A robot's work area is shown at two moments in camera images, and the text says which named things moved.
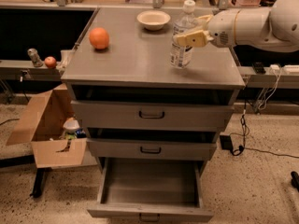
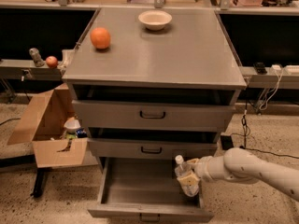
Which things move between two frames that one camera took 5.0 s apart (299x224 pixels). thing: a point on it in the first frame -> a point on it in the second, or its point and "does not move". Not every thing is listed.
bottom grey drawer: (150, 189) does not move
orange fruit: (99, 37) does not move
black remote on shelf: (259, 67) does not move
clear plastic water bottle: (181, 56) -> (182, 169)
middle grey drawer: (152, 144) does not move
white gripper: (221, 27) -> (204, 168)
